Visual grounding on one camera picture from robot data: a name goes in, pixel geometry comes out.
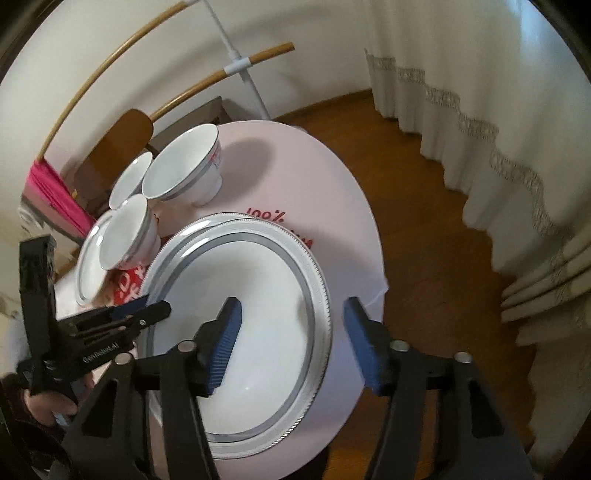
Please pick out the white and wooden clothes rack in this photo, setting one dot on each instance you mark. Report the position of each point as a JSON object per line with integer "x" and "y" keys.
{"x": 240, "y": 60}

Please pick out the person's left hand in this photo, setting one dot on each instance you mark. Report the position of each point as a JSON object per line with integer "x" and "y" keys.
{"x": 46, "y": 408}

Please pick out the dark brown furniture piece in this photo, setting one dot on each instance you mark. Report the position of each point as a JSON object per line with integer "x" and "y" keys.
{"x": 212, "y": 110}

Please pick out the large white bowl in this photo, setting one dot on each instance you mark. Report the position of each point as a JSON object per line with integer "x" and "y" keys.
{"x": 180, "y": 161}

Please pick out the round white printed table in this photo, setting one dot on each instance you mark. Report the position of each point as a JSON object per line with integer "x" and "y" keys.
{"x": 286, "y": 175}

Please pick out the brown wooden chair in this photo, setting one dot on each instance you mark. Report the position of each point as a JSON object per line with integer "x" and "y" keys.
{"x": 115, "y": 143}

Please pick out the small grey-rimmed white plate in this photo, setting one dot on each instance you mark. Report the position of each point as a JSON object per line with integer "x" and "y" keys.
{"x": 90, "y": 263}

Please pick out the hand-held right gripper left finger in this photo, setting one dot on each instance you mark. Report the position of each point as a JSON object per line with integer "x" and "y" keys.
{"x": 226, "y": 341}

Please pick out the small white bowl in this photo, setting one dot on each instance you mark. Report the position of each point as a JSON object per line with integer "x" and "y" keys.
{"x": 131, "y": 177}
{"x": 124, "y": 230}

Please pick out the cream lace-trimmed curtain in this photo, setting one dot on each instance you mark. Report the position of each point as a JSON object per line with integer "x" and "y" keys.
{"x": 485, "y": 69}

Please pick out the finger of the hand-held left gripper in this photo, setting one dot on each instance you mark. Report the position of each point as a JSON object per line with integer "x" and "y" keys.
{"x": 152, "y": 310}
{"x": 134, "y": 324}

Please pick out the pink cloth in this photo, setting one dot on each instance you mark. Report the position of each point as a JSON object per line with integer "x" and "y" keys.
{"x": 55, "y": 198}

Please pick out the large grey-rimmed white plate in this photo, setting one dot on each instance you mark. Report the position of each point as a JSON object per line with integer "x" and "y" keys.
{"x": 203, "y": 219}
{"x": 268, "y": 300}

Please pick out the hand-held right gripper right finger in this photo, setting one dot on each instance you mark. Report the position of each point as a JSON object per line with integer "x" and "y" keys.
{"x": 364, "y": 346}

